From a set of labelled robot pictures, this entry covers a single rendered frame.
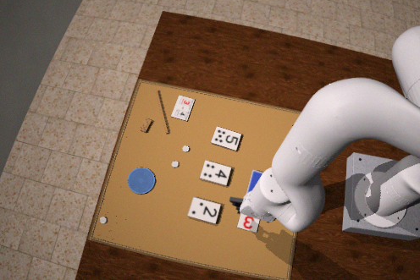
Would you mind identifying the white printed card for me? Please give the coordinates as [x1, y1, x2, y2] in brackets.
[171, 95, 195, 121]

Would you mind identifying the blue playing card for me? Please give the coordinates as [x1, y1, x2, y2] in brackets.
[246, 170, 263, 193]
[237, 214, 260, 233]

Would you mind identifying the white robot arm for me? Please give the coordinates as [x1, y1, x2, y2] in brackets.
[247, 25, 420, 233]

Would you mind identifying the tan card cloth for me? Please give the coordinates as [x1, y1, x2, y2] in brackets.
[88, 79, 301, 280]
[92, 82, 300, 279]

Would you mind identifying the white playing card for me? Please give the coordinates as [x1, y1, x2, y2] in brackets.
[188, 197, 221, 224]
[211, 126, 241, 151]
[200, 160, 231, 185]

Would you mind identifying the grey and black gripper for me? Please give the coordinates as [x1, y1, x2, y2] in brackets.
[229, 191, 276, 222]

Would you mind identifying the blue round disc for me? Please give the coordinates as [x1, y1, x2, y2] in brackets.
[128, 167, 155, 195]

